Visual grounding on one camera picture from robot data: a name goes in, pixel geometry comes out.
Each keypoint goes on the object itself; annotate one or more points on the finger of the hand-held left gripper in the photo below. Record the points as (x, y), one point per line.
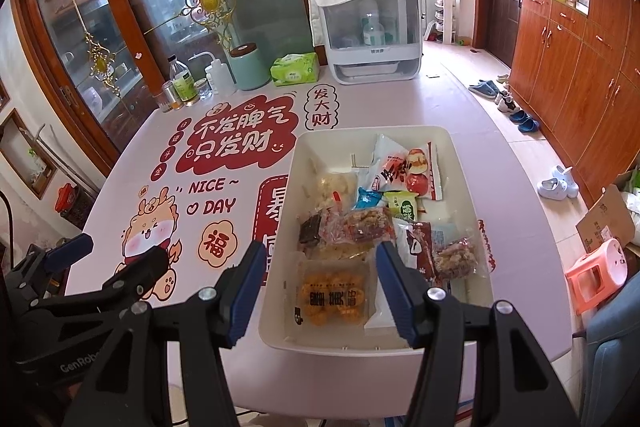
(70, 249)
(145, 269)

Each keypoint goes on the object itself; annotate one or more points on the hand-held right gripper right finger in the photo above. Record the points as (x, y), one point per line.
(397, 302)

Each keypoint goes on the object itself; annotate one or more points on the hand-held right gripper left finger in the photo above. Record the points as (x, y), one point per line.
(245, 297)

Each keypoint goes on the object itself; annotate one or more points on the brown candy packet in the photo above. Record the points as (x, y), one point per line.
(420, 252)

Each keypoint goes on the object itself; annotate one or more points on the beige packet with dark label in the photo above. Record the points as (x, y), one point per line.
(330, 297)

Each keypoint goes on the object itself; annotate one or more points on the clear packet of brown nuts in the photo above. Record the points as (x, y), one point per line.
(455, 259)

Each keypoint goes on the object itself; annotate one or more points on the clear packet with blue print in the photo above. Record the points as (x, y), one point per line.
(442, 236)

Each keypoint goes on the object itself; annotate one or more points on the clear packet of reddish snacks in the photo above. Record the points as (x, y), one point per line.
(360, 224)

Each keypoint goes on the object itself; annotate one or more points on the dark brown snack packet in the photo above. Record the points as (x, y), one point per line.
(311, 232)

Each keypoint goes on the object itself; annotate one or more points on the green snack packet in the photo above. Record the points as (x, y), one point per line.
(401, 205)

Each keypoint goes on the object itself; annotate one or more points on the blue snack packet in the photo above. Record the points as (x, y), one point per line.
(371, 198)

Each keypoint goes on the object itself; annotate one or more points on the large white and red packet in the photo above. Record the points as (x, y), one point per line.
(405, 167)

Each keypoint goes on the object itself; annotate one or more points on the white plastic bin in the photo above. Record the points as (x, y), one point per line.
(325, 147)

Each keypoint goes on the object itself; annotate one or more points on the small glass jars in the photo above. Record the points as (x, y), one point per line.
(171, 97)

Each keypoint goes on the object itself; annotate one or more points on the small glass jar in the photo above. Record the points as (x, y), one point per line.
(202, 89)

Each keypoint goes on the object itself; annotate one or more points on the small gold door ornament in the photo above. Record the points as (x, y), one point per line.
(100, 62)

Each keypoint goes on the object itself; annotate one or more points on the glass bottle with green label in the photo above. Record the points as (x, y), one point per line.
(182, 82)

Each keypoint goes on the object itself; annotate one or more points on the white shoes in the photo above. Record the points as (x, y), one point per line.
(557, 182)

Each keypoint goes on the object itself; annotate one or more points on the pink plastic stool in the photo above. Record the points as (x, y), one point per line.
(597, 274)

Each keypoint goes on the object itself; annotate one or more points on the white squeeze bottle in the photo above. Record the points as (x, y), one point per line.
(220, 77)

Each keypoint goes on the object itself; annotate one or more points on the blue slippers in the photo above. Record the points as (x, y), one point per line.
(525, 122)

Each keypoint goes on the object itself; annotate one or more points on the cardboard box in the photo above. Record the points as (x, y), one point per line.
(602, 217)

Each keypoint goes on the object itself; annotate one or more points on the blue chair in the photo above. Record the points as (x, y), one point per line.
(615, 357)

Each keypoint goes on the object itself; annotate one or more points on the mint green canister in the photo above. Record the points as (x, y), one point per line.
(250, 67)

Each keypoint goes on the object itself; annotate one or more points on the green tissue pack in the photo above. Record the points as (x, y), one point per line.
(295, 69)

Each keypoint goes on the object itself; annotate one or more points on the white storage cabinet box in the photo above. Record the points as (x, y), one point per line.
(370, 57)

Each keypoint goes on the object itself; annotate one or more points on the wooden picture frame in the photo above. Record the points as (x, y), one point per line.
(27, 154)

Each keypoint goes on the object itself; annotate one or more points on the wooden wall cabinet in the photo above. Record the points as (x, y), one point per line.
(575, 57)

